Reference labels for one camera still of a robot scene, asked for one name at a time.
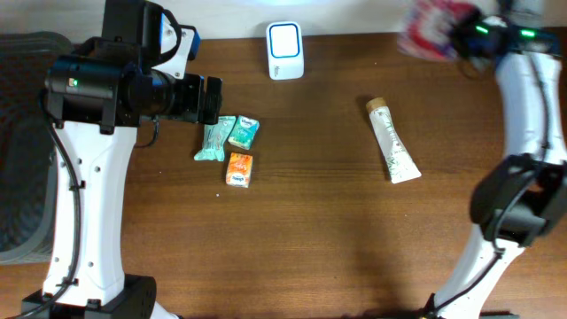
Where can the grey plastic mesh basket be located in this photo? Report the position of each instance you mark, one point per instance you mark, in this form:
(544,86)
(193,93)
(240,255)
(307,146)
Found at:
(29,173)

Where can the teal tissue pack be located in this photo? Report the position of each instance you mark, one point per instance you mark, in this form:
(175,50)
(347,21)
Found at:
(244,132)

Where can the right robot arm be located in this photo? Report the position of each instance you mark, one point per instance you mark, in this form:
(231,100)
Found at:
(524,197)

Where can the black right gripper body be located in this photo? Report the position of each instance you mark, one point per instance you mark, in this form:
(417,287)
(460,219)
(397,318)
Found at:
(464,30)

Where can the orange tissue pack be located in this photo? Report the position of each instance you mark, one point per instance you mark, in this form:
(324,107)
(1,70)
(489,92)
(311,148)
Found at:
(239,170)

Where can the mint toilet tissue wipes pack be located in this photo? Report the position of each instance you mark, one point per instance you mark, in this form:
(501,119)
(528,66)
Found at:
(215,136)

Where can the white tube with cork cap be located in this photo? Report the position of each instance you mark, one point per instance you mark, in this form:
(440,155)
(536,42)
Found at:
(399,163)

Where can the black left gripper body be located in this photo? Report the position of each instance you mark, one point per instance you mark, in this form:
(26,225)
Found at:
(186,94)

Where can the white barcode scanner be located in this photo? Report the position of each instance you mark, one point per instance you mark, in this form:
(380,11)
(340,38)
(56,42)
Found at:
(285,51)

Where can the red purple floral tissue pack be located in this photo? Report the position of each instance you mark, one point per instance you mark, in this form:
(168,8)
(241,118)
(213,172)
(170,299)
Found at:
(427,28)

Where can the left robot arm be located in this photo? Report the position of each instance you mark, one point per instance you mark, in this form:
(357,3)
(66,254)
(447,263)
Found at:
(94,100)

